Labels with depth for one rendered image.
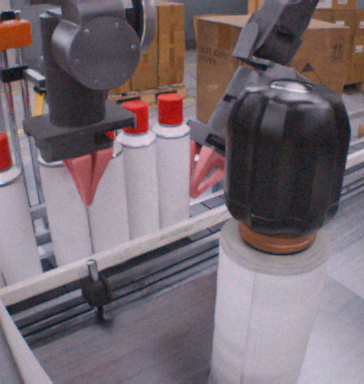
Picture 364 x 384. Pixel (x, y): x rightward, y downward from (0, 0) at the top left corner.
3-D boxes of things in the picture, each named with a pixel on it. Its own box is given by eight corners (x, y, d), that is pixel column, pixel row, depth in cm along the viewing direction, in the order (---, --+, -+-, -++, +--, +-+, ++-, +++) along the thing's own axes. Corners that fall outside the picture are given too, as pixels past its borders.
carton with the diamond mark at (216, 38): (251, 149, 99) (258, 30, 86) (195, 118, 117) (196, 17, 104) (338, 127, 113) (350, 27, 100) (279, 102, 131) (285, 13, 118)
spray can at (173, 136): (173, 244, 62) (171, 105, 53) (147, 230, 65) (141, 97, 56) (196, 229, 66) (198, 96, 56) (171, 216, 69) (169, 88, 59)
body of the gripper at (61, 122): (138, 133, 44) (136, 60, 40) (42, 158, 39) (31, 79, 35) (110, 115, 48) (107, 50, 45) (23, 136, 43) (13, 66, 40)
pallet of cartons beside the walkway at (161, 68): (187, 98, 416) (188, 4, 373) (105, 113, 379) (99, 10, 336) (135, 73, 507) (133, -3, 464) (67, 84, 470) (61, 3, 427)
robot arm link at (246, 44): (282, 46, 67) (245, 21, 62) (338, 55, 58) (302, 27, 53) (254, 114, 69) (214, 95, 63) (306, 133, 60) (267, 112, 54)
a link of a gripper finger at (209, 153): (185, 196, 60) (219, 136, 60) (157, 177, 65) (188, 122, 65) (215, 210, 65) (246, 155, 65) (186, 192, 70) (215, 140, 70)
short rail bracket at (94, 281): (98, 344, 52) (84, 271, 46) (87, 330, 54) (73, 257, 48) (120, 334, 54) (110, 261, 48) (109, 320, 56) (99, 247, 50)
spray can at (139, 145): (129, 255, 60) (118, 112, 50) (120, 235, 64) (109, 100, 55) (164, 248, 62) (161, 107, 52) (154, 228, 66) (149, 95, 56)
